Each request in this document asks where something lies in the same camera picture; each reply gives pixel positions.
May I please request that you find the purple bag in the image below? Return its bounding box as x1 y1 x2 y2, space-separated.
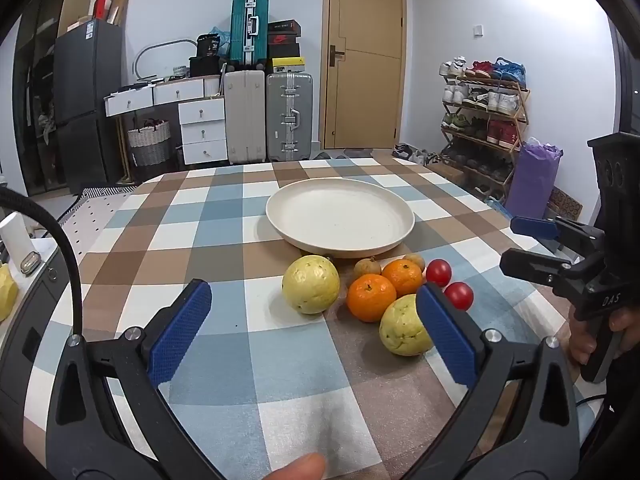
505 137 564 221

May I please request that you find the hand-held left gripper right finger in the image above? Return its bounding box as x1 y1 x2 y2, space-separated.
400 282 583 480

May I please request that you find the wooden shoe rack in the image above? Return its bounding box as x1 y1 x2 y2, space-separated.
439 72 531 201

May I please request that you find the yellow bag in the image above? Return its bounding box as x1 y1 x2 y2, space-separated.
0 262 20 323

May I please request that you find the black cable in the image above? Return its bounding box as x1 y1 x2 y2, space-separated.
0 190 84 341

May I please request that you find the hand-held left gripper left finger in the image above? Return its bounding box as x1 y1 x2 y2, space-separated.
46 279 223 480

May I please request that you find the grey and white wicker basket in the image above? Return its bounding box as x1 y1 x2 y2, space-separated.
126 119 173 167

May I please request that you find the silver arched mirror frame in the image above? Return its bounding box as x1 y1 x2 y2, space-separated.
133 38 198 82

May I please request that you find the black snack bag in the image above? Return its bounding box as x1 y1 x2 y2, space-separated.
196 34 222 59

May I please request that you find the wooden door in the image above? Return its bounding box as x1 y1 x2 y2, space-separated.
322 0 407 151

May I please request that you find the brown patterned box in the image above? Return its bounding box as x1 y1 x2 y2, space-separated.
547 187 583 221

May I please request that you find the blue plastic object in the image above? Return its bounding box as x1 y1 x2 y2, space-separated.
482 197 513 221

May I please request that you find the black storage bin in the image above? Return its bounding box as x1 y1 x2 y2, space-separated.
189 56 223 78

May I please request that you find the beige suitcase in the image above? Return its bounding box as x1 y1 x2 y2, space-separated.
223 70 267 165

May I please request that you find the black and white patterned rug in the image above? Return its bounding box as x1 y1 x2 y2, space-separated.
75 186 138 202

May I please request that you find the cream round plate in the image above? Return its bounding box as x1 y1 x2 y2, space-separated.
265 178 416 259

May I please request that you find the red tomato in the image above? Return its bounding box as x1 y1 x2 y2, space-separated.
444 281 475 311
425 258 453 288

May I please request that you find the silver suitcase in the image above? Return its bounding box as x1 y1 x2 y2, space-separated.
265 72 314 162

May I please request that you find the orange mandarin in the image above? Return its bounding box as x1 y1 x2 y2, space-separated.
381 258 424 297
346 273 397 323

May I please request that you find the yellow-green guava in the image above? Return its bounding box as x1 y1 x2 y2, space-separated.
378 294 435 357
281 255 341 316

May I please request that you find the teal suitcase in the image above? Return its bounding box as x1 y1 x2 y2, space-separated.
229 0 270 68

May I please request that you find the shoe rack with shoes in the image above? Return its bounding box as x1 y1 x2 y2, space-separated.
439 56 527 196

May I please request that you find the yellow shoe box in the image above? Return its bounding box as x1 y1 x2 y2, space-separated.
270 56 307 75

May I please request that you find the white vanity desk with drawers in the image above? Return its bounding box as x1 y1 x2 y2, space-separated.
104 75 228 166

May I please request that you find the plaid tablecloth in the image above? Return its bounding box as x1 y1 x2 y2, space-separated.
22 156 608 480

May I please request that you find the glass door wardrobe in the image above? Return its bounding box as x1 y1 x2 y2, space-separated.
12 0 76 196

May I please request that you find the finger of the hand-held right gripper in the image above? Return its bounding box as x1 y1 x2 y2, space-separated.
510 216 606 261
500 247 606 307

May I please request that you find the person's left hand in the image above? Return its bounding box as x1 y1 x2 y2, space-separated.
260 452 328 480

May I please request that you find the scattered shoes pile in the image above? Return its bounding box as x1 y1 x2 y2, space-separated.
392 143 443 167

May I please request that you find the dark grey refrigerator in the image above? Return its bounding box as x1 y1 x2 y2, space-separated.
52 19 125 195

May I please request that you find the person's right hand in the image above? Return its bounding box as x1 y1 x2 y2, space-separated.
567 307 640 366

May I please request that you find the blue plastic bag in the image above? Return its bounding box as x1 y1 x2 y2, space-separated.
210 26 233 56

